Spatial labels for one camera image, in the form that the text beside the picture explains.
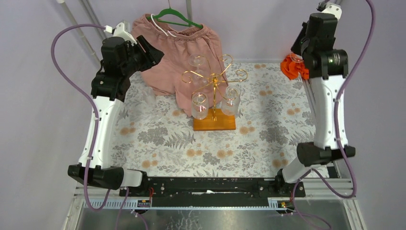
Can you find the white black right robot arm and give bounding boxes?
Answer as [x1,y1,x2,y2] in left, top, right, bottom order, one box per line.
[274,12,356,197]

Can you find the green clothes hanger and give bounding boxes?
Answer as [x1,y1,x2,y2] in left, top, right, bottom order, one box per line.
[146,7,203,30]

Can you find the floral table mat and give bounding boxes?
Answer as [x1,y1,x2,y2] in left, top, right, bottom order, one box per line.
[111,63,315,177]

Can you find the orange wooden rack base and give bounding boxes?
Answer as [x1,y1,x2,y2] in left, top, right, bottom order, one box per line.
[193,108,236,131]

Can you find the pink shorts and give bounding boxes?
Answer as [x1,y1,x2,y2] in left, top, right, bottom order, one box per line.
[131,14,227,116]

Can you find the gold wire glass rack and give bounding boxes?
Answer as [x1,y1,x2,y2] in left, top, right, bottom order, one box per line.
[181,54,248,109]

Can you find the orange cloth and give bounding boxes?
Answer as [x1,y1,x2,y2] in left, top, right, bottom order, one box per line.
[280,54,309,80]

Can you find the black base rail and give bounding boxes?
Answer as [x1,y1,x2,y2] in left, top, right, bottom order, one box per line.
[128,176,305,208]

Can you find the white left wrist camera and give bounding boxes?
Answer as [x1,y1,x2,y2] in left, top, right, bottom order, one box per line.
[103,21,137,44]

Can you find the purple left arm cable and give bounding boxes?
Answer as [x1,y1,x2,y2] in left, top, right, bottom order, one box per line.
[50,23,112,212]

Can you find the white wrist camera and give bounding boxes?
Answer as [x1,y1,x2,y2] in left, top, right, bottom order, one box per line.
[317,1,342,20]
[103,21,137,44]

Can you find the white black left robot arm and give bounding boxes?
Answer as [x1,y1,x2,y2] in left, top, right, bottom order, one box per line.
[68,35,164,197]

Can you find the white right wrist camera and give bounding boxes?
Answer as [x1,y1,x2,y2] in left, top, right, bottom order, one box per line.
[317,1,342,20]

